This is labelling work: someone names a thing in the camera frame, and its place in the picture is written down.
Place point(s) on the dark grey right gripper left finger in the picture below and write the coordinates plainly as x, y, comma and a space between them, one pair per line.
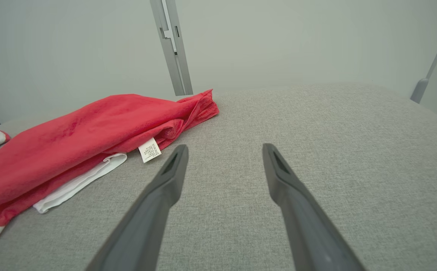
158, 203

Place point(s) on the grey double metal post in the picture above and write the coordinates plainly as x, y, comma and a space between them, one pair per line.
173, 56

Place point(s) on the red white striped jersey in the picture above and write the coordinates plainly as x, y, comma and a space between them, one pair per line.
71, 150

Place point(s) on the grey slanted metal frame leg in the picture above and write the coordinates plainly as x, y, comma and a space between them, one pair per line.
419, 90

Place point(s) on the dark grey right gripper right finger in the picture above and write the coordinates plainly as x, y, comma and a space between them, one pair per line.
301, 218

